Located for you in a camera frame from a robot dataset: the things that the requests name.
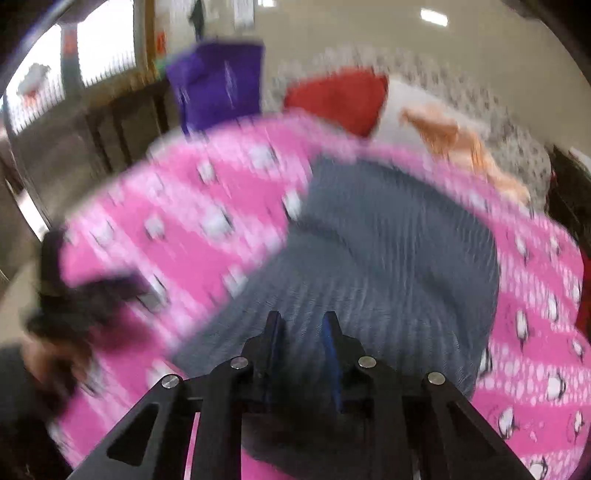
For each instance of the dark wooden side table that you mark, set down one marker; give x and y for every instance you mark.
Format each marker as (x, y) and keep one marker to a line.
(129, 124)

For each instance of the red pillow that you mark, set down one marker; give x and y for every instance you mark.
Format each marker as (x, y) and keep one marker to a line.
(337, 101)

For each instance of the peach fringed scarf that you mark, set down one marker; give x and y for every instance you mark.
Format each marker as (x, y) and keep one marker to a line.
(457, 143)

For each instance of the grey striped jacket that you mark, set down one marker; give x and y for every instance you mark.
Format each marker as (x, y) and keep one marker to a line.
(392, 258)

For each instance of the dark carved wooden cabinet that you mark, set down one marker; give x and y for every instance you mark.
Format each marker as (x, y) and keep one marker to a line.
(570, 194)

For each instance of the pink penguin print bedsheet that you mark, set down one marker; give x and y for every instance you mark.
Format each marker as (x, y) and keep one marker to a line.
(194, 230)

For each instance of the lattice window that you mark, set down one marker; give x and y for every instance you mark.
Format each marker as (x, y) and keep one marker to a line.
(101, 50)

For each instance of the floral quilt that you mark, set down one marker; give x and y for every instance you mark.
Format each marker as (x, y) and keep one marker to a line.
(498, 110)

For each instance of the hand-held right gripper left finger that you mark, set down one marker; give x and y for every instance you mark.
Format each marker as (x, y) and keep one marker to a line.
(273, 341)

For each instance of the person's left hand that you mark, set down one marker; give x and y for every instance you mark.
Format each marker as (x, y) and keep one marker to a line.
(51, 357)

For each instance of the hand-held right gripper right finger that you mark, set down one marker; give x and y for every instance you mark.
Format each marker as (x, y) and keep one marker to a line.
(333, 350)

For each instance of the black hanging item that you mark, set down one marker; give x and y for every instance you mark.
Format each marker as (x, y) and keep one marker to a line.
(197, 18)

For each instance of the purple fabric bag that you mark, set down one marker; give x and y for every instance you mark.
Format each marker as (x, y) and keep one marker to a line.
(217, 87)

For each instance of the white pillow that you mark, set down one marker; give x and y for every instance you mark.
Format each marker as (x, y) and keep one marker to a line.
(406, 97)

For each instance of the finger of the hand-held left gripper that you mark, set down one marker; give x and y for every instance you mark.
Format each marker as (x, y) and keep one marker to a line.
(120, 290)

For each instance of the wall calendar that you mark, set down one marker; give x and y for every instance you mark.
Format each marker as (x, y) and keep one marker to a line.
(243, 11)

